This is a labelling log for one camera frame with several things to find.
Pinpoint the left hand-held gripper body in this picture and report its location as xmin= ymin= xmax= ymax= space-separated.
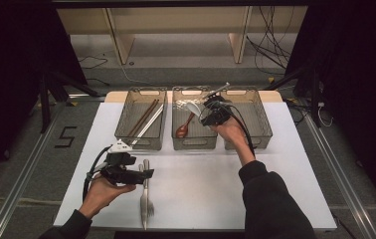
xmin=100 ymin=138 xmax=137 ymax=186

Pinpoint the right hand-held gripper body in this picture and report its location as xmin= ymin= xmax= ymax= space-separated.
xmin=205 ymin=82 xmax=234 ymax=127

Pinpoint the white ceramic spoon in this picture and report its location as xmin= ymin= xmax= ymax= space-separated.
xmin=185 ymin=101 xmax=204 ymax=118

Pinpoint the smoky clear plastic bin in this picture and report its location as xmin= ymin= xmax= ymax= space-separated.
xmin=219 ymin=87 xmax=274 ymax=150
xmin=114 ymin=87 xmax=168 ymax=151
xmin=171 ymin=85 xmax=219 ymax=151

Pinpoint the brown wooden spoon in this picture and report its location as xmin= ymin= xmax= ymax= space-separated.
xmin=175 ymin=112 xmax=196 ymax=139

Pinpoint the metal fork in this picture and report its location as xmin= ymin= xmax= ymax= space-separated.
xmin=138 ymin=163 xmax=155 ymax=218

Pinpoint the person's right hand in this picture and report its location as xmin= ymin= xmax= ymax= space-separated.
xmin=214 ymin=116 xmax=250 ymax=149

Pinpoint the person's left hand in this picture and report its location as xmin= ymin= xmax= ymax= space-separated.
xmin=78 ymin=173 xmax=137 ymax=220

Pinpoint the light wooden shelf unit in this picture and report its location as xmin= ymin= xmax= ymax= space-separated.
xmin=56 ymin=6 xmax=308 ymax=66

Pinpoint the black metal stand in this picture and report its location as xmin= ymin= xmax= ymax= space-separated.
xmin=38 ymin=71 xmax=100 ymax=133
xmin=265 ymin=63 xmax=323 ymax=128

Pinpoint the black overhead beam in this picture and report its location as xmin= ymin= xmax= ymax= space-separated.
xmin=51 ymin=0 xmax=309 ymax=8

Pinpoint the black curtain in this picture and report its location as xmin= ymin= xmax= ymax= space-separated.
xmin=284 ymin=0 xmax=376 ymax=213
xmin=0 ymin=0 xmax=88 ymax=190

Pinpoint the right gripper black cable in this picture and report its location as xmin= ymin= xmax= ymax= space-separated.
xmin=199 ymin=101 xmax=257 ymax=158

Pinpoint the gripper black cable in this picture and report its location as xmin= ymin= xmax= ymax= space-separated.
xmin=199 ymin=101 xmax=257 ymax=158
xmin=82 ymin=145 xmax=112 ymax=202

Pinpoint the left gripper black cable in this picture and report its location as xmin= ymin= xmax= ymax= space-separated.
xmin=82 ymin=145 xmax=112 ymax=202

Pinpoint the short aluminium rail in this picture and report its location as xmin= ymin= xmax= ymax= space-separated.
xmin=68 ymin=94 xmax=105 ymax=101

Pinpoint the white floor cable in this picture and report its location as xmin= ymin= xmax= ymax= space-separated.
xmin=119 ymin=64 xmax=150 ymax=86

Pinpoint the bundle of black cables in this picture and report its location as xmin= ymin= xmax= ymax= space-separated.
xmin=245 ymin=6 xmax=293 ymax=76

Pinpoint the thin black floor cable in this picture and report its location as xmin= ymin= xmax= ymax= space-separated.
xmin=78 ymin=54 xmax=109 ymax=70

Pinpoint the aluminium floor rail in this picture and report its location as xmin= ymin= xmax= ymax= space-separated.
xmin=303 ymin=113 xmax=376 ymax=239
xmin=0 ymin=109 xmax=65 ymax=239

